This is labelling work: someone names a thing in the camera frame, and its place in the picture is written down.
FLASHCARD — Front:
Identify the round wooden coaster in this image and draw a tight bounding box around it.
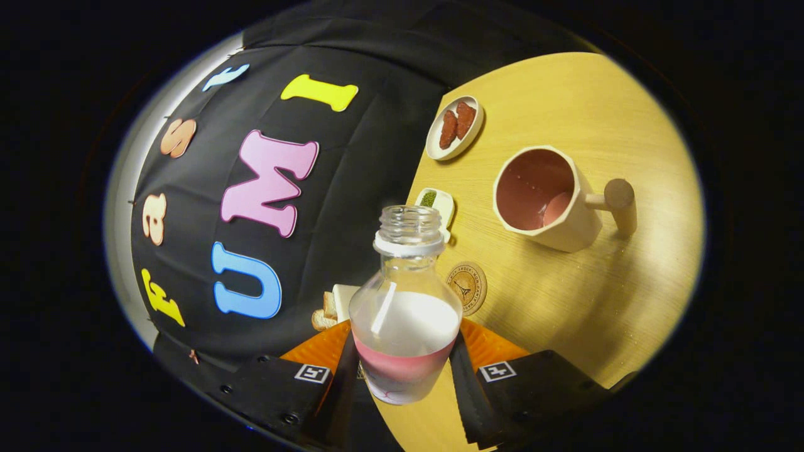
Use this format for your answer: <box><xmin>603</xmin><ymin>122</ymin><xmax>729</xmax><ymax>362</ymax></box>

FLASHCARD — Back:
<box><xmin>446</xmin><ymin>261</ymin><xmax>487</xmax><ymax>316</ymax></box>

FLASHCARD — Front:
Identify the cream cup with wooden handle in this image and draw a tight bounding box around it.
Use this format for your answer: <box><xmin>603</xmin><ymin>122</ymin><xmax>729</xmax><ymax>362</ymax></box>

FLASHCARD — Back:
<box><xmin>492</xmin><ymin>146</ymin><xmax>638</xmax><ymax>253</ymax></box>

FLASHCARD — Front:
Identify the white round plate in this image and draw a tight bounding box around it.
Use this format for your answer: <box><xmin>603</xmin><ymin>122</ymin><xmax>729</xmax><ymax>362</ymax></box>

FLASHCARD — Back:
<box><xmin>426</xmin><ymin>95</ymin><xmax>485</xmax><ymax>161</ymax></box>

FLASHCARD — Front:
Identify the wooden table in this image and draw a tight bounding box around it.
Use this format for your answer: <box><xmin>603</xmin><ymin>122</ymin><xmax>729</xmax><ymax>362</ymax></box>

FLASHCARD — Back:
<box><xmin>371</xmin><ymin>52</ymin><xmax>705</xmax><ymax>452</ymax></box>

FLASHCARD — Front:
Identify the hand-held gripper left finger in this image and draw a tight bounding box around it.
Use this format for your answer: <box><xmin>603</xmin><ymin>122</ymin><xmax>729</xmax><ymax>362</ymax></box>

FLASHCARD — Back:
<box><xmin>210</xmin><ymin>320</ymin><xmax>378</xmax><ymax>451</ymax></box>

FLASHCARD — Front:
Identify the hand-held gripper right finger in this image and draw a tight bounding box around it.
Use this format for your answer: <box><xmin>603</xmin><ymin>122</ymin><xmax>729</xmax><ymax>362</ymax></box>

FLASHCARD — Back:
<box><xmin>449</xmin><ymin>318</ymin><xmax>613</xmax><ymax>449</ymax></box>

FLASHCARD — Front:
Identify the clear juice bottle pink label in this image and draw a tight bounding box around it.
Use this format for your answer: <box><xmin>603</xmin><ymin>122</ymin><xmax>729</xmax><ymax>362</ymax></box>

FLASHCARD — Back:
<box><xmin>349</xmin><ymin>205</ymin><xmax>464</xmax><ymax>406</ymax></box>

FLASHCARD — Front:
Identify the black backdrop cloth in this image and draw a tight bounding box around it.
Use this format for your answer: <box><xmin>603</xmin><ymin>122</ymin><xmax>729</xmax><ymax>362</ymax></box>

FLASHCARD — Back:
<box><xmin>129</xmin><ymin>0</ymin><xmax>604</xmax><ymax>402</ymax></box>

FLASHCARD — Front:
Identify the small white dish green filling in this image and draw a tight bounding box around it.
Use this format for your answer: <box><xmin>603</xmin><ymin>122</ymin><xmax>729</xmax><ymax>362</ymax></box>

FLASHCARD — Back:
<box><xmin>415</xmin><ymin>187</ymin><xmax>455</xmax><ymax>244</ymax></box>

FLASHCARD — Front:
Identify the white toaster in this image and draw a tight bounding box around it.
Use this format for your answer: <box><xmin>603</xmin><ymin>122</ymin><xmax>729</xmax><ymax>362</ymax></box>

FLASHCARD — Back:
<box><xmin>331</xmin><ymin>284</ymin><xmax>362</xmax><ymax>324</ymax></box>

